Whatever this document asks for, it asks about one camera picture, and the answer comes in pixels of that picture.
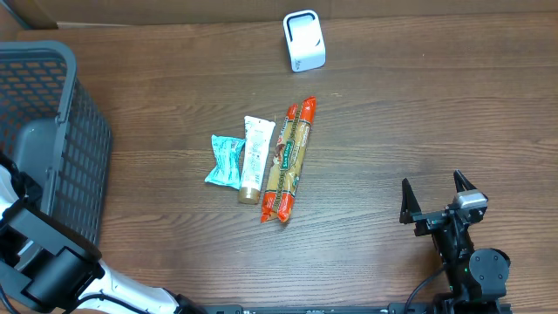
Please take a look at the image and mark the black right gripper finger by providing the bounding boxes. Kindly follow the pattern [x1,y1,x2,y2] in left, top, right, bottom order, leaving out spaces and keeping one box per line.
[453,169,476,192]
[399,179,422,224]

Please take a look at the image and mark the orange spaghetti packet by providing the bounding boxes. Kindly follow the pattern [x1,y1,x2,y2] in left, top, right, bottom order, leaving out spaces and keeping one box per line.
[261,96,317,222]

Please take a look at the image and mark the white tube with gold cap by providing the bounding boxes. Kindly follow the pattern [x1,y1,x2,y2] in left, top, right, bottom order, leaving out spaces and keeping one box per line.
[238,116,276,204]

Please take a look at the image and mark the mint green wipes packet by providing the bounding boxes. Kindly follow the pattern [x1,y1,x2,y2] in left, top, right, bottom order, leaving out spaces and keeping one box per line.
[204,135,246,189]

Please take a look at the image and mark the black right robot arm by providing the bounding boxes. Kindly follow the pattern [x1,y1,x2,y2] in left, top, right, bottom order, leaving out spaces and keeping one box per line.
[399,170,512,313]

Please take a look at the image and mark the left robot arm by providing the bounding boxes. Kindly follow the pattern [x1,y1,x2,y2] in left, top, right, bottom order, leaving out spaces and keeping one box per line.
[1,155,204,314]

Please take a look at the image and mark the white barcode scanner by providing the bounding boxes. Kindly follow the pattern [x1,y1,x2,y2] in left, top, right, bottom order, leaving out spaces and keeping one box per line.
[282,10,326,72]

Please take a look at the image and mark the grey plastic mesh basket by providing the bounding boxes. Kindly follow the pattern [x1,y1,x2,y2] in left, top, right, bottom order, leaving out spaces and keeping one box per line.
[1,41,112,243]

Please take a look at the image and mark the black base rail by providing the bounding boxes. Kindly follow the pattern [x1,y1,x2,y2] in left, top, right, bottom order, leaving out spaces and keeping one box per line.
[191,303,514,314]

